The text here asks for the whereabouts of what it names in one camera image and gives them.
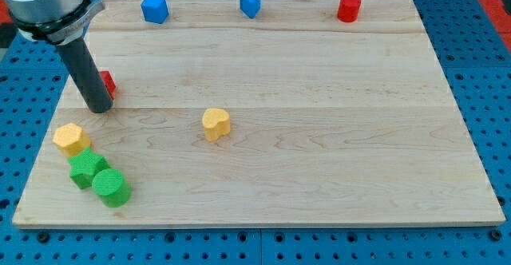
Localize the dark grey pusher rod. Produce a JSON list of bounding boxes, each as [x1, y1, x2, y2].
[[57, 38, 113, 113]]

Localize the yellow heart block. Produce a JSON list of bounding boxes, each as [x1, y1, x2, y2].
[[202, 108, 231, 142]]

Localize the red star block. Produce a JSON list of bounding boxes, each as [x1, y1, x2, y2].
[[100, 70, 117, 100]]

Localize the yellow hexagon block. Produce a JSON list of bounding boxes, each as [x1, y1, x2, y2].
[[52, 123, 92, 157]]

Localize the green star block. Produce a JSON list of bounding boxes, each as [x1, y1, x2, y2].
[[68, 147, 110, 189]]

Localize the blue pentagon block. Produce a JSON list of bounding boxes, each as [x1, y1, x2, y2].
[[141, 0, 168, 24]]

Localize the green cylinder block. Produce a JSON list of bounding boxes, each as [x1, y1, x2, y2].
[[92, 168, 131, 208]]

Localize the blue triangle block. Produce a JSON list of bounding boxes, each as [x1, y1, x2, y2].
[[240, 0, 261, 19]]

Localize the wooden board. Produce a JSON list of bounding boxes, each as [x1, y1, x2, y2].
[[12, 0, 505, 229]]

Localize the red cylinder block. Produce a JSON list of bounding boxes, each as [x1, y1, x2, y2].
[[337, 0, 362, 22]]

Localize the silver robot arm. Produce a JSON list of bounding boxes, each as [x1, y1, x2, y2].
[[5, 0, 113, 113]]

